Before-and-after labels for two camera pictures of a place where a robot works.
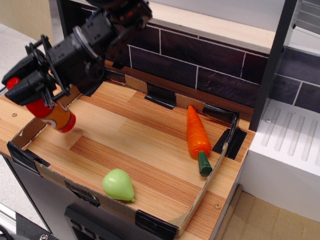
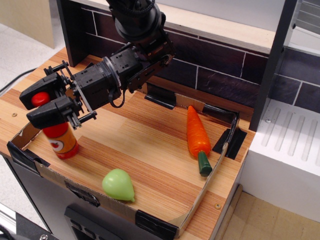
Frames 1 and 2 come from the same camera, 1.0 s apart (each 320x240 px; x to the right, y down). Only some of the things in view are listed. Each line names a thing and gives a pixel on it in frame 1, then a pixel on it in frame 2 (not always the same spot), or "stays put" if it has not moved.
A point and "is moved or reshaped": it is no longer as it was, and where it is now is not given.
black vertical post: (284, 26) stays put
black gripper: (67, 62) -> (89, 88)
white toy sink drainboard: (282, 166) stays put
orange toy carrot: (198, 140) stays put
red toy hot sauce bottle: (58, 116) is moved or reshaped
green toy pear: (118, 183) stays put
